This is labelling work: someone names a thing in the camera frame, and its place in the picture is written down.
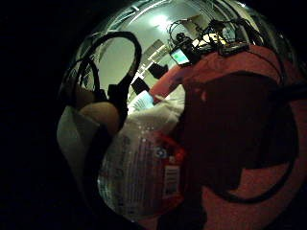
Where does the black cable loop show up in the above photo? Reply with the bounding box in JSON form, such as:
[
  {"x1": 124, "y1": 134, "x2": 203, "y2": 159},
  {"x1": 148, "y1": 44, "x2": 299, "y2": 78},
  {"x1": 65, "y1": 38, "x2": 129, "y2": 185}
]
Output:
[{"x1": 167, "y1": 18, "x2": 197, "y2": 46}]

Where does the small camera with lit screen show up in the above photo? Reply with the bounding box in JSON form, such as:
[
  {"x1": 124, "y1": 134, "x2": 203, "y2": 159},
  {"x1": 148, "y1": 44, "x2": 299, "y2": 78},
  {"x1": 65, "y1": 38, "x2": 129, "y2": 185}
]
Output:
[{"x1": 168, "y1": 32, "x2": 201, "y2": 67}]

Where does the flat black electronic box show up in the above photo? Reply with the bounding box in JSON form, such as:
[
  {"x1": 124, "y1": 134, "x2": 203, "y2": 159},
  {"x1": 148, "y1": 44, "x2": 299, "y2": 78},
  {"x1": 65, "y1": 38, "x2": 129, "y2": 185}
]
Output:
[{"x1": 218, "y1": 41, "x2": 251, "y2": 58}]

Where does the clear plastic packet red label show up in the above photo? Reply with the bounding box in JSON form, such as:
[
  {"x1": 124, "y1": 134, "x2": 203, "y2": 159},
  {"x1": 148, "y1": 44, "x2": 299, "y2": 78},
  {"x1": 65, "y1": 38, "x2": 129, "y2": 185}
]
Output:
[{"x1": 97, "y1": 84, "x2": 189, "y2": 222}]

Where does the black chair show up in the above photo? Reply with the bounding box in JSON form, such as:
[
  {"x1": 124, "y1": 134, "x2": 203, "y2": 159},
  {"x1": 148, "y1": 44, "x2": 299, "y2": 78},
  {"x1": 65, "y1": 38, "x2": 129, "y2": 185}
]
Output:
[
  {"x1": 130, "y1": 77, "x2": 151, "y2": 96},
  {"x1": 148, "y1": 62, "x2": 170, "y2": 80}
]

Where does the white paper booklet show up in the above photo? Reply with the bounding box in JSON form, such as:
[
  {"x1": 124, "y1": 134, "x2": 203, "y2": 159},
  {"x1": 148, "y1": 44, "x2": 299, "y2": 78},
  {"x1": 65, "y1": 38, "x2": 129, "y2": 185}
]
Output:
[{"x1": 127, "y1": 90, "x2": 155, "y2": 113}]

